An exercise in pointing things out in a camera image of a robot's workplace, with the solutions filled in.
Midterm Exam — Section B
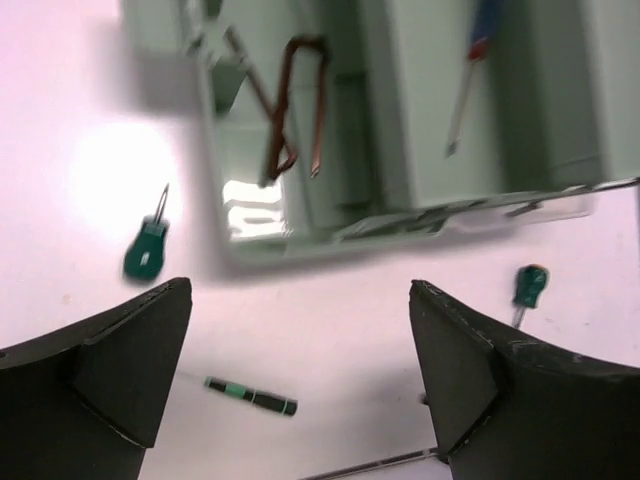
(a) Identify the blue red handled screwdriver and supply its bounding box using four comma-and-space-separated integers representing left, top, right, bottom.
446, 0, 504, 158

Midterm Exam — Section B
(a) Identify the thick brown hex key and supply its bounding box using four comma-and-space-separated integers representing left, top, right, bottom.
305, 36, 330, 178

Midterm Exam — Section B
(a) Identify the stubby green screwdriver orange cap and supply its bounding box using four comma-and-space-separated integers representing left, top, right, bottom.
511, 264, 549, 329

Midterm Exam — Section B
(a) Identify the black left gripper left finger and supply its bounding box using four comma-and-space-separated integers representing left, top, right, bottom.
1, 278, 192, 480

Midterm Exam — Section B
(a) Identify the small dark hex key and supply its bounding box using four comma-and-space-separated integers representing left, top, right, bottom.
223, 26, 298, 176

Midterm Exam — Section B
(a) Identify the green cantilever toolbox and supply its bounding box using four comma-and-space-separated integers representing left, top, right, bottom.
121, 1, 639, 264

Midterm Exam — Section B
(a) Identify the black green precision screwdriver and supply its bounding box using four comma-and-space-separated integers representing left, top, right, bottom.
176, 370, 298, 417

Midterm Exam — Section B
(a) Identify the long brown hex key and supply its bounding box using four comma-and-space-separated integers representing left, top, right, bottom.
264, 35, 330, 182

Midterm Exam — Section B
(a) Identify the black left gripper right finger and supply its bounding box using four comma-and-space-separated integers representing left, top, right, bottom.
409, 280, 639, 480

